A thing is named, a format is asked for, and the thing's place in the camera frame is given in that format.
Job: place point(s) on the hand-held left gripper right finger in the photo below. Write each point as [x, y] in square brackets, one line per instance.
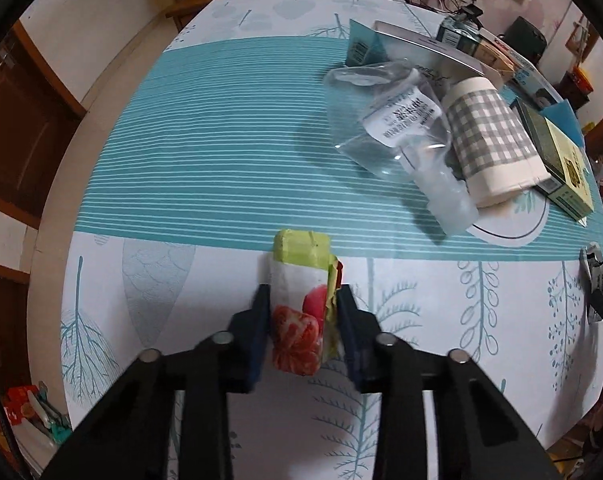
[354, 345]

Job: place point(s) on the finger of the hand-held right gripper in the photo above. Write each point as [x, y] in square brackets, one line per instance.
[595, 272]

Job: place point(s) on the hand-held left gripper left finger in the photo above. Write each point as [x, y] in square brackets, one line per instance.
[259, 340]

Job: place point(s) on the crushed fruit juice carton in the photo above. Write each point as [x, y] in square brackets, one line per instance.
[301, 280]

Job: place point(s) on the green yellow flat box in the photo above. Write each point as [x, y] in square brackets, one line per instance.
[556, 160]

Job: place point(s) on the blue face mask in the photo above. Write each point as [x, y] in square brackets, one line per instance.
[564, 112]

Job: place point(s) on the checked white paper roll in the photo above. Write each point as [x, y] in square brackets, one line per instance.
[486, 135]

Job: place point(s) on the red tin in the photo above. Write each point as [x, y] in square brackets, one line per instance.
[579, 80]

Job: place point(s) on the long white printed box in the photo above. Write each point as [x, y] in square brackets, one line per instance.
[526, 70]

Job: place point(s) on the clear plastic bag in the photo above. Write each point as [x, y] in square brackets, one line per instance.
[396, 125]

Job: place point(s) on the tan cardboard box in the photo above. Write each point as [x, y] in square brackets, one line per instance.
[494, 57]

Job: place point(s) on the red printed box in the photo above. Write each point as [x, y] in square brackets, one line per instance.
[18, 402]

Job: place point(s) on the dark green air fryer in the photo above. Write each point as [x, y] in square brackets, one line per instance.
[526, 32]

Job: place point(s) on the dark green carton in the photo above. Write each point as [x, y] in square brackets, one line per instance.
[454, 37]

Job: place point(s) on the black charger device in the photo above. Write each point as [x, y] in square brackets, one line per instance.
[469, 12]

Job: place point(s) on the white teal flat box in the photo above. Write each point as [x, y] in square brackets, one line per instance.
[411, 45]

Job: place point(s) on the brown wooden door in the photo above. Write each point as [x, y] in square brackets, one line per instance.
[21, 125]

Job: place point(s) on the wooden television cabinet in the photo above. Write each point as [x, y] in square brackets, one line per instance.
[181, 10]

